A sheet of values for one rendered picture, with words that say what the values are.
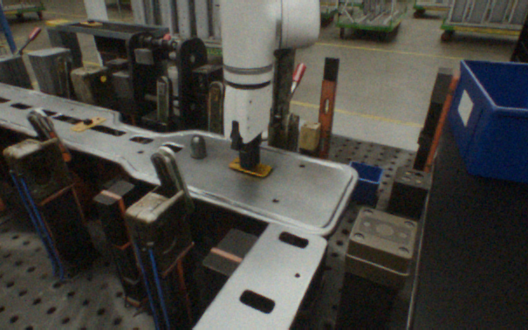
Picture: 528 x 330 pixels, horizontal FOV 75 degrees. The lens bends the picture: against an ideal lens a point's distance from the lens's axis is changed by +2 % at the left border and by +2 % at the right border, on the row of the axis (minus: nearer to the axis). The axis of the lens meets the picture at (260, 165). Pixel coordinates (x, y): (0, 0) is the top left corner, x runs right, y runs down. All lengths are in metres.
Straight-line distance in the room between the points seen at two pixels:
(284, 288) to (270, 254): 0.06
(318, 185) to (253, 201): 0.13
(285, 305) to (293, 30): 0.39
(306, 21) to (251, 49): 0.09
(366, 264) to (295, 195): 0.20
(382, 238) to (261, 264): 0.17
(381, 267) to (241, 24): 0.39
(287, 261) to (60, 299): 0.60
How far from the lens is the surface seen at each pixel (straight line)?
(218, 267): 0.52
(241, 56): 0.56
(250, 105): 0.58
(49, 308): 0.95
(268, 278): 0.48
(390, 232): 0.49
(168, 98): 0.92
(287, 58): 0.74
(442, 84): 0.67
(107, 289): 0.93
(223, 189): 0.64
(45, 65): 1.25
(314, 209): 0.59
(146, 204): 0.55
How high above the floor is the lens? 1.37
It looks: 32 degrees down
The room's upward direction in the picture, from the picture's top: straight up
